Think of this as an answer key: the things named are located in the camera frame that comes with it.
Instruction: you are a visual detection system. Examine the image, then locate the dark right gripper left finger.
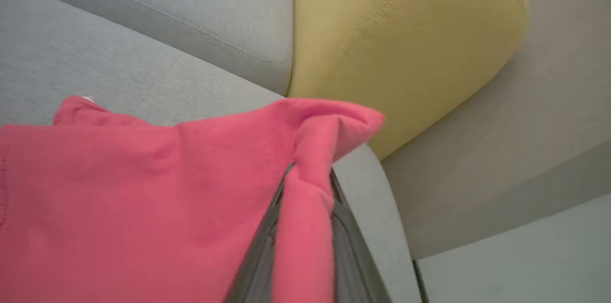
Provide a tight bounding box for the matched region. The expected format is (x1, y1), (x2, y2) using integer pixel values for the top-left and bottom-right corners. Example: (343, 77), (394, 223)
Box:
(224, 162), (294, 303)

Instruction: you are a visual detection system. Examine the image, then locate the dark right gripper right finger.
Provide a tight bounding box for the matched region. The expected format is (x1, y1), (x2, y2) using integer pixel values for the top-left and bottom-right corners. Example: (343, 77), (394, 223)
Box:
(329, 168), (392, 303)

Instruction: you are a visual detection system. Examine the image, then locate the red white basketball jersey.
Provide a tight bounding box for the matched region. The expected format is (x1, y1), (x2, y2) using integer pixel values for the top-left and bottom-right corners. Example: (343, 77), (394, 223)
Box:
(0, 95), (386, 303)

